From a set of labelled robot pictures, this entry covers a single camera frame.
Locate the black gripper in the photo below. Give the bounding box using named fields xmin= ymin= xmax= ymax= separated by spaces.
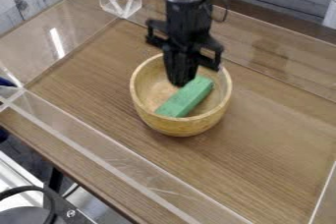
xmin=146 ymin=0 xmax=223 ymax=86

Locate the green rectangular block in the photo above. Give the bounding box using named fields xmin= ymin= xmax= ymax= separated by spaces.
xmin=155 ymin=76 xmax=214 ymax=118

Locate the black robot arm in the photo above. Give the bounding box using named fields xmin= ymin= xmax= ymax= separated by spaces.
xmin=146 ymin=0 xmax=224 ymax=86

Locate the brown wooden bowl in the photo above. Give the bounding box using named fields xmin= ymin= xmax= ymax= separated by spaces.
xmin=130 ymin=54 xmax=232 ymax=137

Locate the black table leg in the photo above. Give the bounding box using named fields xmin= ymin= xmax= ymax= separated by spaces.
xmin=48 ymin=168 xmax=64 ymax=193

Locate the clear acrylic corner bracket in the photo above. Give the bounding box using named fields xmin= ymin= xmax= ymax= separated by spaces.
xmin=99 ymin=0 xmax=142 ymax=19

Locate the clear acrylic wall panel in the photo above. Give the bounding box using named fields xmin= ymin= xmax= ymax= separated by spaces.
xmin=0 ymin=85 xmax=252 ymax=224

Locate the grey metal bracket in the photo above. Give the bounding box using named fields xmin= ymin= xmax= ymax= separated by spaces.
xmin=43 ymin=196 xmax=98 ymax=224

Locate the black cable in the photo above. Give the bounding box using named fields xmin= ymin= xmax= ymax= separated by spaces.
xmin=0 ymin=185 xmax=58 ymax=224

